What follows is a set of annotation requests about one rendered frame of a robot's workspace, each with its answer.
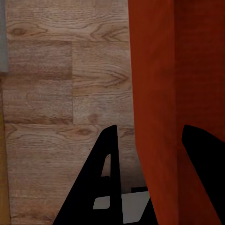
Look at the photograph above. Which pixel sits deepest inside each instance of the storage box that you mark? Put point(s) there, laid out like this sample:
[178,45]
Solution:
[177,50]

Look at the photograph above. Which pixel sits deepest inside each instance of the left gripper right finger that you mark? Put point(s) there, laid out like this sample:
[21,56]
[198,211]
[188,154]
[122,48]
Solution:
[207,154]

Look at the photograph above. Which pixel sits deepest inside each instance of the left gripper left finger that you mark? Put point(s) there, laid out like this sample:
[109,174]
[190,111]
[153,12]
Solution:
[78,206]

